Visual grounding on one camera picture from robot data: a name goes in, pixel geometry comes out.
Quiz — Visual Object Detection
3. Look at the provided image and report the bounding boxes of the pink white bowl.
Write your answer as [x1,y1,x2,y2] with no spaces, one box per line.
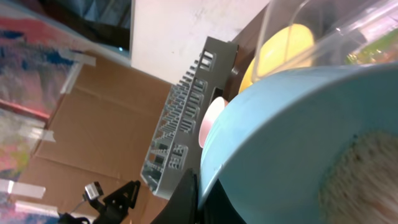
[198,96,228,148]

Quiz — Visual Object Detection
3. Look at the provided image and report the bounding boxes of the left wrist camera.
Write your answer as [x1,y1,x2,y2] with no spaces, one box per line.
[84,182,104,201]

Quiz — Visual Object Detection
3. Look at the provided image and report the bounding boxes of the rice food waste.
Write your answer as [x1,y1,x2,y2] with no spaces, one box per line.
[318,132,397,224]

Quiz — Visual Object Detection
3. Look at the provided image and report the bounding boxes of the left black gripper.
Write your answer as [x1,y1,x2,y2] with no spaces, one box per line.
[93,180,141,224]

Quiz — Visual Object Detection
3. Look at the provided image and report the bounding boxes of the yellow plate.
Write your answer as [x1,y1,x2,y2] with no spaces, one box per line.
[257,24,315,77]

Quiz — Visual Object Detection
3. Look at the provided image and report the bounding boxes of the grey dishwasher rack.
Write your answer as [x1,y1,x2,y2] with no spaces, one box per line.
[141,37,238,199]

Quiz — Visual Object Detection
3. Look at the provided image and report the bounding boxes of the light blue bowl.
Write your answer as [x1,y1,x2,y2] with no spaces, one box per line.
[198,63,397,223]

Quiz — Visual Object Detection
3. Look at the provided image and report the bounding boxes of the green snack wrapper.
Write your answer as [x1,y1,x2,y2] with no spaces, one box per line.
[345,29,397,65]

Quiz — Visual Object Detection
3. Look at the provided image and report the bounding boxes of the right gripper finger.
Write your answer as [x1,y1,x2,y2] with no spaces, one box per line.
[151,169,198,224]

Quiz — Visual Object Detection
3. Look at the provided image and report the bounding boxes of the clear plastic bin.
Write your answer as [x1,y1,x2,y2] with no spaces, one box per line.
[251,0,397,82]

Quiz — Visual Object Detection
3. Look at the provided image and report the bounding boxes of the brown cardboard box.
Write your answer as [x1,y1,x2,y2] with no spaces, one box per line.
[20,56,170,215]

